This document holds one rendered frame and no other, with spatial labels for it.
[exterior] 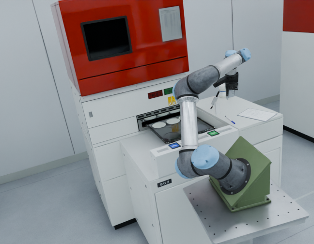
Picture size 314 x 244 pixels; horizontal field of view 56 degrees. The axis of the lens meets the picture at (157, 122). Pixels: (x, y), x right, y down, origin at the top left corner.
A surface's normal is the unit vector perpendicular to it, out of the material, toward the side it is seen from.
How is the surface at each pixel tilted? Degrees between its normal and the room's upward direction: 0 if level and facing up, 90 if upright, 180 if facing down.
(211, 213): 0
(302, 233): 0
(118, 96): 90
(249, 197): 90
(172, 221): 90
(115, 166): 90
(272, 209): 0
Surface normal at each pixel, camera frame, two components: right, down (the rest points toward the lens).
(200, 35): 0.38, 0.32
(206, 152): -0.69, -0.54
